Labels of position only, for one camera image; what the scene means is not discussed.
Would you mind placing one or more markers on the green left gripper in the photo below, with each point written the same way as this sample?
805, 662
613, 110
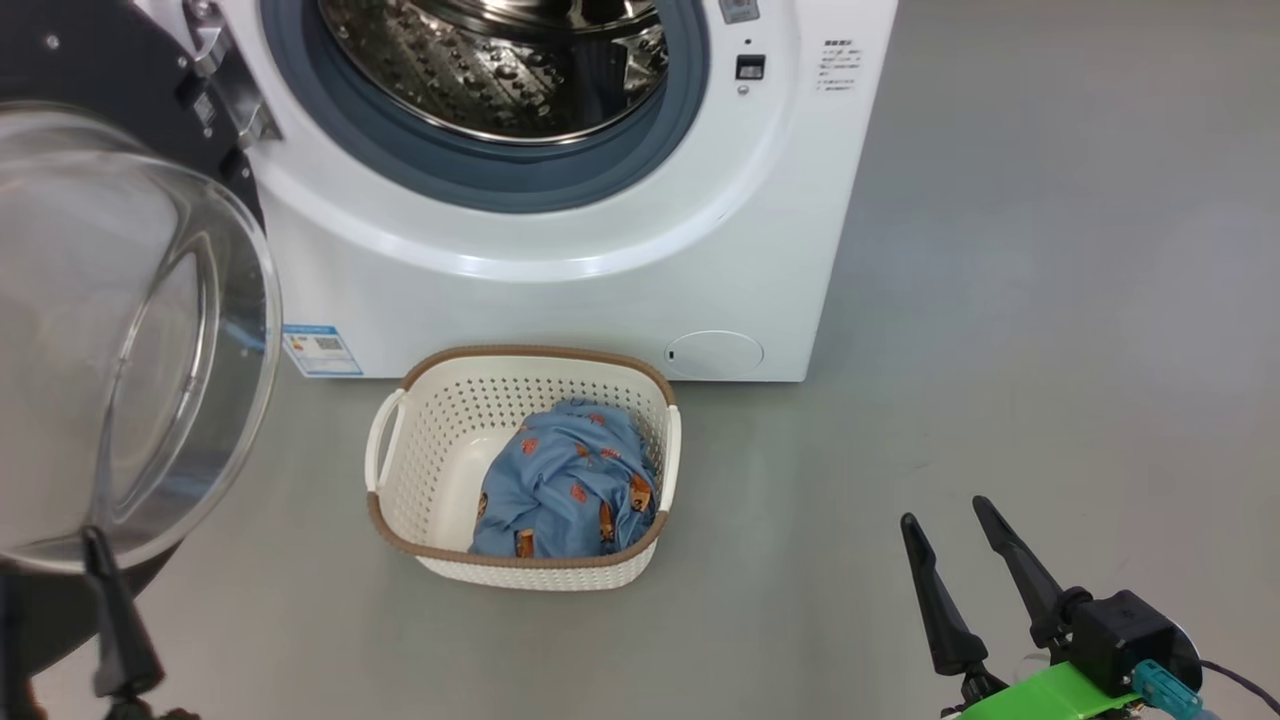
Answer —
140, 710

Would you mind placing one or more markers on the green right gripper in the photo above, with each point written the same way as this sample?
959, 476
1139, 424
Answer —
1050, 695

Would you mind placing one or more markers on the washing machine glass door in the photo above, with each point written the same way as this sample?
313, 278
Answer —
100, 330

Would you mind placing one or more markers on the blue patterned garment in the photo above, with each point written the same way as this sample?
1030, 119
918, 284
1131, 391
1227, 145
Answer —
560, 490

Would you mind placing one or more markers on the white front-load washing machine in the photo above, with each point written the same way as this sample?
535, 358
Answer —
560, 290

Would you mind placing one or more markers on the metal washing machine door hinge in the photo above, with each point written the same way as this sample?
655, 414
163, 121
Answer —
235, 90

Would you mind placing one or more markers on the perforated steel washer drum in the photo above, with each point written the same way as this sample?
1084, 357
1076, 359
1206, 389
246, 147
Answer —
500, 70

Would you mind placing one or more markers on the blue energy label sticker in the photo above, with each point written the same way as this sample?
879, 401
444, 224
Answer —
322, 351

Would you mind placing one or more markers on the cream perforated laundry basket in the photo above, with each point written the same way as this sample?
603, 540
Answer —
440, 450

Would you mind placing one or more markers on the round drain filter cover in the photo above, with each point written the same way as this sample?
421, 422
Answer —
715, 355

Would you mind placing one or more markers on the grey warning sticker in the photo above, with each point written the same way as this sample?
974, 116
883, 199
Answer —
738, 10

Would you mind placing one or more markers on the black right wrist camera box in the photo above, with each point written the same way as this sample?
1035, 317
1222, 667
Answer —
1125, 635

